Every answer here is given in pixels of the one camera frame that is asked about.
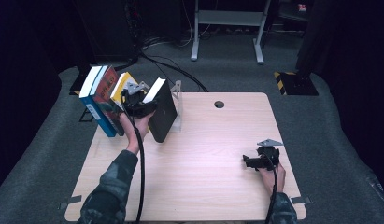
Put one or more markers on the black book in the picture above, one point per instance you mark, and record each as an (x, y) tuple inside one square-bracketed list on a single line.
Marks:
[(163, 112)]

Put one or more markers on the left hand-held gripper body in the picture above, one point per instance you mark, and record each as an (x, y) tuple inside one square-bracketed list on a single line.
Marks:
[(133, 101)]

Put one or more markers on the small red white object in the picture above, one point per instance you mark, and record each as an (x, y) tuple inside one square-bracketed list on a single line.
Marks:
[(302, 7)]

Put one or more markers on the dark cabinet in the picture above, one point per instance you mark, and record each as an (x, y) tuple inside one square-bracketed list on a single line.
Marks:
[(108, 31)]

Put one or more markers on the grey tape strip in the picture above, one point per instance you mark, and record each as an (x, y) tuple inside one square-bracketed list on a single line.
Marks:
[(303, 200), (69, 202)]

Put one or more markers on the white metal stand frame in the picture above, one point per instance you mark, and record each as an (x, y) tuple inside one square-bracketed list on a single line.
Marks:
[(230, 17)]

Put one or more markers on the yellow book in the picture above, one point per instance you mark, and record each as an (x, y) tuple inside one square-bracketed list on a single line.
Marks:
[(121, 88)]

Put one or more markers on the person's right hand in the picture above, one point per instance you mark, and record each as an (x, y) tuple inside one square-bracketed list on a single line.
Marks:
[(272, 180)]

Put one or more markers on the grey expandable metal bookend rack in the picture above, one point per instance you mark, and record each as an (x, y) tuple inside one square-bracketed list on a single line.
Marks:
[(177, 102)]

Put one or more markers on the red illustrated book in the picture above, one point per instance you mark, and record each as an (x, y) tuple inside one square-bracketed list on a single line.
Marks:
[(108, 96)]

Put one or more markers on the blue book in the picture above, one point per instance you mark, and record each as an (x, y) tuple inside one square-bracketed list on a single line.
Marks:
[(94, 105)]

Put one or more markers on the person's left hand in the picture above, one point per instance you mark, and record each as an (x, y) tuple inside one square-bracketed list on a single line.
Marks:
[(135, 130)]

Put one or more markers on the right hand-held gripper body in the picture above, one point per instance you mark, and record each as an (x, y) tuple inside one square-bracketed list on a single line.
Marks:
[(267, 155)]

